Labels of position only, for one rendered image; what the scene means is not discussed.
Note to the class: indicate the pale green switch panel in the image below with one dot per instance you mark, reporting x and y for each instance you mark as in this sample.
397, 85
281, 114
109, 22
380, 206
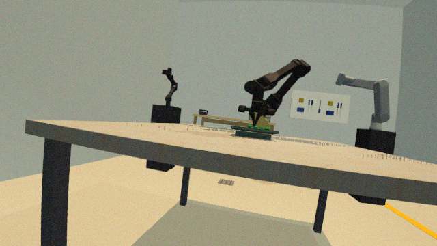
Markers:
243, 132

